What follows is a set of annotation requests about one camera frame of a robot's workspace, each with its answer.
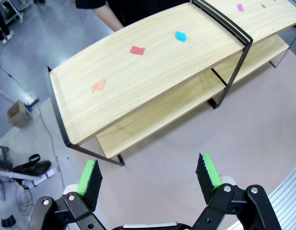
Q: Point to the bystander in dark trousers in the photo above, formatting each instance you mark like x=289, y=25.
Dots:
x=0, y=21

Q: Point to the black curved plastic piece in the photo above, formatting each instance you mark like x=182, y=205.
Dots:
x=8, y=221

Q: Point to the white metal bar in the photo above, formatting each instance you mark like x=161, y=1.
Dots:
x=20, y=176

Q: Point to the person in black shirt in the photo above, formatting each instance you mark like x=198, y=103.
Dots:
x=138, y=9

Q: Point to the orange paper scrap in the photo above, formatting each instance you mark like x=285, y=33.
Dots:
x=98, y=85

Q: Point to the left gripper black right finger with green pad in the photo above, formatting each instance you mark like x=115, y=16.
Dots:
x=207, y=182

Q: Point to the person's right forearm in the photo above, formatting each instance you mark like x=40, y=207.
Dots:
x=109, y=18

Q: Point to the metal cart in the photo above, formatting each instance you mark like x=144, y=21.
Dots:
x=11, y=9

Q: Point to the wooden shelf unit black frame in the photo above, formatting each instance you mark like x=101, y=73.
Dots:
x=143, y=79
x=265, y=21

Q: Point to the power strip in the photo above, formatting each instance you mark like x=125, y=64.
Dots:
x=30, y=103

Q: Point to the cardboard box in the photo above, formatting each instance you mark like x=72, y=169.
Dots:
x=18, y=115

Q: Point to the blue paper scrap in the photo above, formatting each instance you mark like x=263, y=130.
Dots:
x=180, y=36

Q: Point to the small red paper scrap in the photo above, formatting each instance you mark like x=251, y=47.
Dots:
x=263, y=5

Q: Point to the grey metal stand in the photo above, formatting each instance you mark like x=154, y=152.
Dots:
x=1, y=163

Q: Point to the magenta paper scrap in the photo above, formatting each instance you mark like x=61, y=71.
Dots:
x=240, y=7

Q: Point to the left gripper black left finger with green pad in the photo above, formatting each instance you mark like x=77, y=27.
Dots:
x=89, y=184

